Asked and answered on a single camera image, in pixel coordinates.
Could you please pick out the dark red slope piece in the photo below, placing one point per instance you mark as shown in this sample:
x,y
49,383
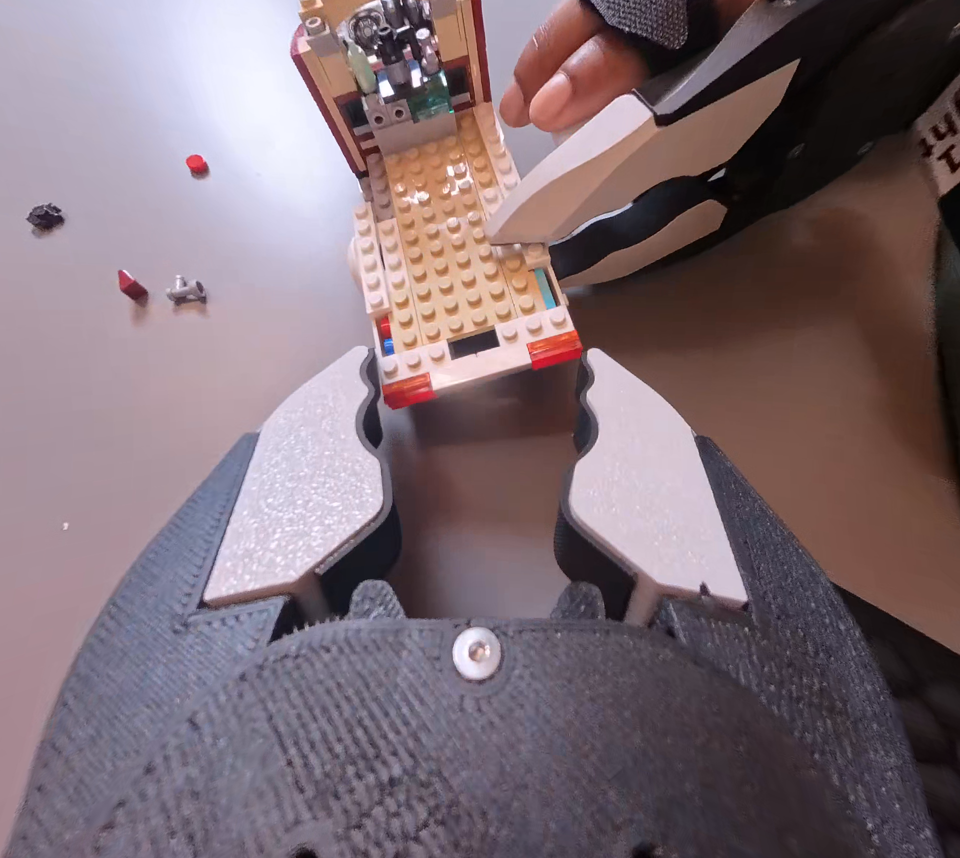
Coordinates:
x,y
132,286

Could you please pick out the person's right hand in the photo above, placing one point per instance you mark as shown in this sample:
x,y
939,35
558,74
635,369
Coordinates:
x,y
570,70

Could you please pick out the toy brick truck model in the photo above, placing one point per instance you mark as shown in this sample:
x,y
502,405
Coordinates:
x,y
442,250

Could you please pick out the small grey brick piece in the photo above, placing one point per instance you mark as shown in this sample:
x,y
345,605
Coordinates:
x,y
186,289

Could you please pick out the small black brick piece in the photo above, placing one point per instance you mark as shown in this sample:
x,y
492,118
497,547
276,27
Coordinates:
x,y
45,217

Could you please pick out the red round stud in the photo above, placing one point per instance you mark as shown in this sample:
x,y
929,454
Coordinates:
x,y
197,164

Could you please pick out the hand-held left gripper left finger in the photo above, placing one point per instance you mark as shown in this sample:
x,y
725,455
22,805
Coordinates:
x,y
300,490

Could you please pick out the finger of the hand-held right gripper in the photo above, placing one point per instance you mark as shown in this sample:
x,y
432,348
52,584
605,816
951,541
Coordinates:
x,y
675,228
600,175

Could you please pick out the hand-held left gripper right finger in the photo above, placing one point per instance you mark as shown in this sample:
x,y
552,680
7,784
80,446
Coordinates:
x,y
645,498

